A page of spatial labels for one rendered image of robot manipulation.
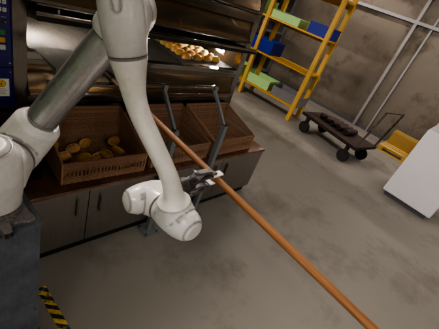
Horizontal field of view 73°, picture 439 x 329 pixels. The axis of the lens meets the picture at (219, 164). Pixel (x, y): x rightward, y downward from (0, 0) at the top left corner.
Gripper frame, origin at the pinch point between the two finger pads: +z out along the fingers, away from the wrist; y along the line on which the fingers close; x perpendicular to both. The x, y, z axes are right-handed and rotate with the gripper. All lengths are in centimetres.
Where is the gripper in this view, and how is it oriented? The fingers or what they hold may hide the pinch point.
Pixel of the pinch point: (214, 177)
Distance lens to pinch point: 126.2
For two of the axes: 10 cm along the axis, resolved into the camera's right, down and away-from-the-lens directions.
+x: 6.5, 5.7, -5.0
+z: 6.9, -1.6, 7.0
